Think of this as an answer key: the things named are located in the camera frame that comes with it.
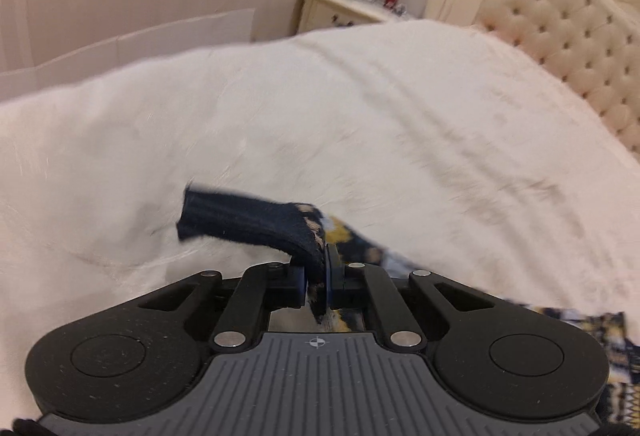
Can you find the cream tufted headboard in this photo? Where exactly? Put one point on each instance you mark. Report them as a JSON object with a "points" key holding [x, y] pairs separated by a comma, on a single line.
{"points": [[575, 26]]}

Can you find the white bedspread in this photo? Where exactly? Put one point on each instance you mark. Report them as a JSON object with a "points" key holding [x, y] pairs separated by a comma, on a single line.
{"points": [[350, 116]]}

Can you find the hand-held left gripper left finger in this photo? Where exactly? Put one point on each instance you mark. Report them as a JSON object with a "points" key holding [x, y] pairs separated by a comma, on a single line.
{"points": [[299, 287]]}

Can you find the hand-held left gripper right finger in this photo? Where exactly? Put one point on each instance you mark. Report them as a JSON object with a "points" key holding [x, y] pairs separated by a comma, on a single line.
{"points": [[328, 276]]}

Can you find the patterned knit sweater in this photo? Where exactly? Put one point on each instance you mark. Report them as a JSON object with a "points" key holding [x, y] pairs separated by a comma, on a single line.
{"points": [[240, 216]]}

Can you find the cream nightstand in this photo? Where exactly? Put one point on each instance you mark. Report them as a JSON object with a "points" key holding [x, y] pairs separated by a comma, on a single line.
{"points": [[320, 11]]}

